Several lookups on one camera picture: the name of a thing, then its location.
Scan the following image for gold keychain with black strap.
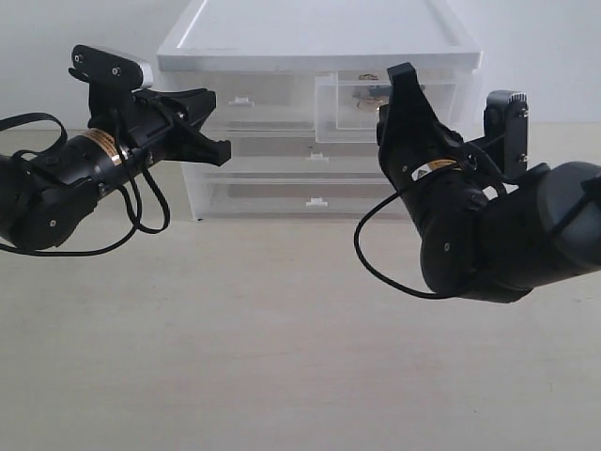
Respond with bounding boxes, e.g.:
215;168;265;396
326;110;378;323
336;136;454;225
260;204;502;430
352;73;391;112

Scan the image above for white plastic drawer cabinet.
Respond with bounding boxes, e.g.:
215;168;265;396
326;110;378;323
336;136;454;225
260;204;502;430
157;0;484;222

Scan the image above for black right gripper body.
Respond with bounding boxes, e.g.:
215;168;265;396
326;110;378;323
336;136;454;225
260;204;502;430
377;102;487;202

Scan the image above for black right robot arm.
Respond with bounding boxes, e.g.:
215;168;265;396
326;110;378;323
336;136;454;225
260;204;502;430
378;63;600;303

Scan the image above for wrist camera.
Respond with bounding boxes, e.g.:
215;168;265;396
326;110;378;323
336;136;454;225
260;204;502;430
484;89;529;179
69;44;154;91

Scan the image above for clear bottom drawer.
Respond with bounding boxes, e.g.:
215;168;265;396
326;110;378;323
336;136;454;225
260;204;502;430
184;173;393;220

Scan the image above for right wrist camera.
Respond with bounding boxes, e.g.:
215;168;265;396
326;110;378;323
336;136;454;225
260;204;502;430
484;89;529;179

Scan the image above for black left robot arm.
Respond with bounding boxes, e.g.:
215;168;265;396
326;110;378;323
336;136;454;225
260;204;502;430
1;85;232;257

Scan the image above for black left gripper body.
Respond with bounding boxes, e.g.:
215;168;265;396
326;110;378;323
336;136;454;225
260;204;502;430
86;88;188;164

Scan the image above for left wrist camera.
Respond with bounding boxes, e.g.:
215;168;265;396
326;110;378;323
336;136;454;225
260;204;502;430
69;44;154;91

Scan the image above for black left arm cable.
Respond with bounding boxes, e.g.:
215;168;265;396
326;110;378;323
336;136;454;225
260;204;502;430
0;110;171;258

